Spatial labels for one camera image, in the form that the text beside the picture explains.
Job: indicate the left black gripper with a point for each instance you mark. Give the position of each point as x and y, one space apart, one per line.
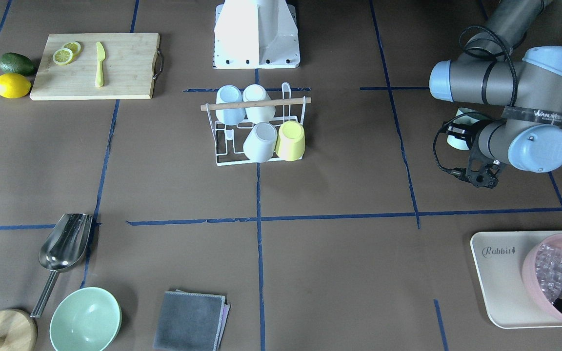
468 133

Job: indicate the green cup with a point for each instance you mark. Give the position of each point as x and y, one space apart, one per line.
461 131

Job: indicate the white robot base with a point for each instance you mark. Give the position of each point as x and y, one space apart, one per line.
256 34

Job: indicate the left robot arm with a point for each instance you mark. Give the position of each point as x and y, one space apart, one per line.
528 136

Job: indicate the yellow cup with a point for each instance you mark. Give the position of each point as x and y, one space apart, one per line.
291 141

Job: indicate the grey cup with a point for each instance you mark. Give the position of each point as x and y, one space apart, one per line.
260 143

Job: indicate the beige tray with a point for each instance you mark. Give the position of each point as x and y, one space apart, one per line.
499 259

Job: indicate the pink bowl with ice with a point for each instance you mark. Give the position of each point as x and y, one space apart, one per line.
542 274

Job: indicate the grey folded cloth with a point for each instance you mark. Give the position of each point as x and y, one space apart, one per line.
191 321

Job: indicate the wooden cutting board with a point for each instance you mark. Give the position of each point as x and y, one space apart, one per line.
128 69

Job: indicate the yellow plastic knife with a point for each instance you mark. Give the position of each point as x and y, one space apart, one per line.
101 55

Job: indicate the green bowl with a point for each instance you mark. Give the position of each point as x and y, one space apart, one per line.
88 319

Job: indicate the steel scoop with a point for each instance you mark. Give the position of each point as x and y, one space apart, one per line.
64 247

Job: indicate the lemon slice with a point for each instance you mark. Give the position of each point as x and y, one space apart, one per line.
74 46
63 56

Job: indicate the yellow lemon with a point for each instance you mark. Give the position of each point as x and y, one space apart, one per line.
13 85

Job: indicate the green avocado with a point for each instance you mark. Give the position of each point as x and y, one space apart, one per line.
17 63

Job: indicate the wooden mug tree stand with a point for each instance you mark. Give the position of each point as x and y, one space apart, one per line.
18 331

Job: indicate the white wire cup rack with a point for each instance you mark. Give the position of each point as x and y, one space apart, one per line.
248 126

